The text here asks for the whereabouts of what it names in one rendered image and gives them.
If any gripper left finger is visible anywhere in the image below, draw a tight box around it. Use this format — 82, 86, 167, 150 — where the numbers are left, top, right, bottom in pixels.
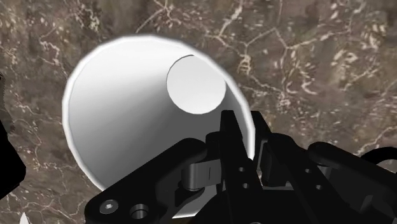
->
84, 109, 265, 224

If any white cup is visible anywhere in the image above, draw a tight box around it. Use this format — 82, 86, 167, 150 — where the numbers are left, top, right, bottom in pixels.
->
61, 34, 256, 220

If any black block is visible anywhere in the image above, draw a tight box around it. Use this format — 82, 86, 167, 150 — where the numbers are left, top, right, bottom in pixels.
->
0, 73, 27, 200

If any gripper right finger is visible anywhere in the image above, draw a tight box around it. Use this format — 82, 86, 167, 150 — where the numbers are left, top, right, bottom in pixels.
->
250, 110, 397, 224

